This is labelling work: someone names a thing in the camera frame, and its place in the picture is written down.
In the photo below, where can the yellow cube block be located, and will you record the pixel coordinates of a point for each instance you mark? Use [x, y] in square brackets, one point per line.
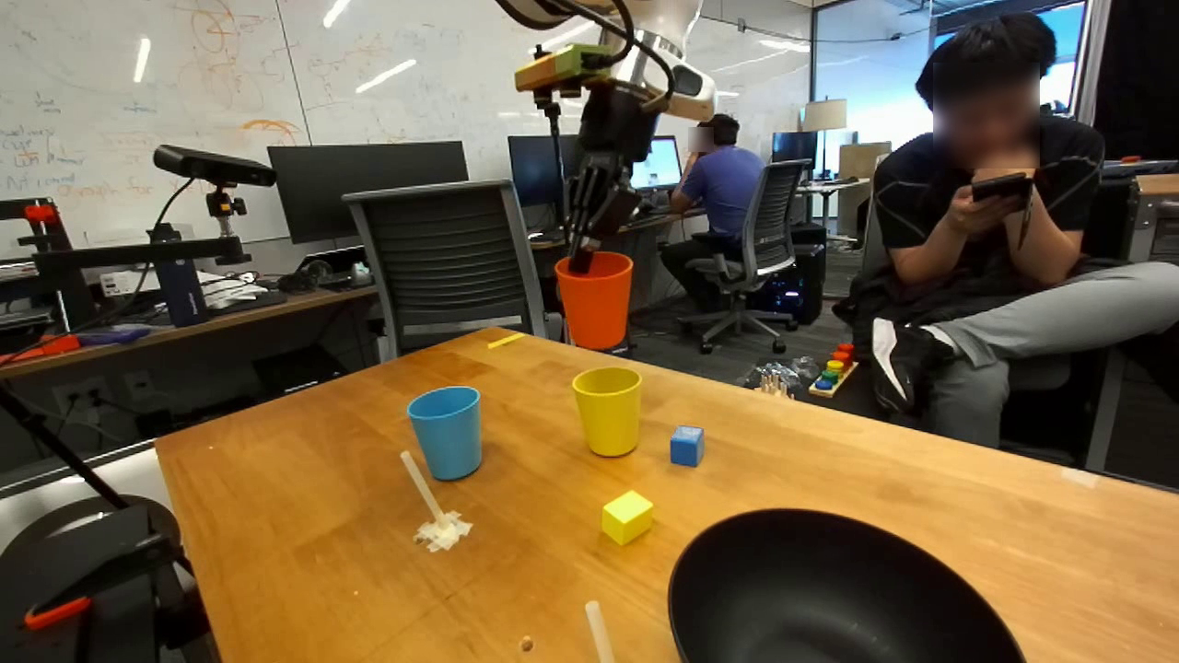
[627, 518]

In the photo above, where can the black oblong camera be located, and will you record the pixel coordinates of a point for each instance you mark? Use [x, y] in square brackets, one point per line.
[215, 162]

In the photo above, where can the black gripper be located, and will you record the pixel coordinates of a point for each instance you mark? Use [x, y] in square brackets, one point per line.
[616, 124]

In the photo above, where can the blue cube block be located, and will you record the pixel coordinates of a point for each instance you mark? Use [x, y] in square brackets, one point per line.
[687, 446]

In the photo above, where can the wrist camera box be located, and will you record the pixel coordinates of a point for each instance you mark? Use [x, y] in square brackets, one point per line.
[558, 69]

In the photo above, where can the white lamp shade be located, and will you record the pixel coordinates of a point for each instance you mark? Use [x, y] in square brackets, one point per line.
[827, 117]

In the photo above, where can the yellow plastic cup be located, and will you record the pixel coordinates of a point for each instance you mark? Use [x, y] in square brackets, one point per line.
[609, 417]

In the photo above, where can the blue plastic cup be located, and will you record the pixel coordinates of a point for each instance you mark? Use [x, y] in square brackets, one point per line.
[448, 441]

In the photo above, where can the black swivel office chair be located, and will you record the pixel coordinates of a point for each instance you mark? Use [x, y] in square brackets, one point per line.
[773, 223]

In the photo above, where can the clear stick with white wad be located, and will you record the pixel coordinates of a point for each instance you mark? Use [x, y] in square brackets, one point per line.
[442, 533]

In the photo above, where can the black bowl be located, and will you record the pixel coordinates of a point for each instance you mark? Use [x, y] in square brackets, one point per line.
[850, 603]

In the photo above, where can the orange plastic cup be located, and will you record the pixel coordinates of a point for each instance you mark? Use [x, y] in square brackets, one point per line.
[599, 307]

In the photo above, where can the long wooden desk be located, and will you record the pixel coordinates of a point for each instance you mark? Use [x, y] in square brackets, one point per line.
[185, 323]

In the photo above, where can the black slanted rod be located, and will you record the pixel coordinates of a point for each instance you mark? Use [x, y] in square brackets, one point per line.
[55, 446]

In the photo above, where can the seated person in black shirt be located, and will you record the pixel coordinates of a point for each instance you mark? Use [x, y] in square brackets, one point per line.
[982, 269]

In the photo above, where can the white cloth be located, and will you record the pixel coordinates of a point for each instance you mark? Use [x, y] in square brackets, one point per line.
[224, 290]

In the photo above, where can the dark double monitor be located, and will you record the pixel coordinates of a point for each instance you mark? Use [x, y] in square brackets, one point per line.
[534, 169]

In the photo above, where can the black phone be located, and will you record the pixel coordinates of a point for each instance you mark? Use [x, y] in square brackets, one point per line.
[999, 187]

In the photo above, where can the clear plastic stick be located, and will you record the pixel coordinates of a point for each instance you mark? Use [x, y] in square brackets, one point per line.
[599, 631]

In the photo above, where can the person in blue shirt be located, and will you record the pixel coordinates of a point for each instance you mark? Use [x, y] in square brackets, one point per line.
[723, 187]

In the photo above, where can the grey mesh office chair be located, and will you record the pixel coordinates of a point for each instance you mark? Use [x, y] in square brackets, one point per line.
[448, 258]

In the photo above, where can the black round bag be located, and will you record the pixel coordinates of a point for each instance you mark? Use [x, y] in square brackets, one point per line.
[87, 577]

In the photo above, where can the colourful stacking toy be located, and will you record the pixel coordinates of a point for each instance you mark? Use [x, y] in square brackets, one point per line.
[832, 370]

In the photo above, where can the black stand with red knob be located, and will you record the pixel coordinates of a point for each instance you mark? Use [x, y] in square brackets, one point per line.
[73, 252]

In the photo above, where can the blue bottle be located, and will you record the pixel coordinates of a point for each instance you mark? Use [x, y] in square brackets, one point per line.
[180, 290]

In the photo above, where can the lit computer screen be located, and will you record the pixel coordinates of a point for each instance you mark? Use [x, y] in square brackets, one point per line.
[664, 172]

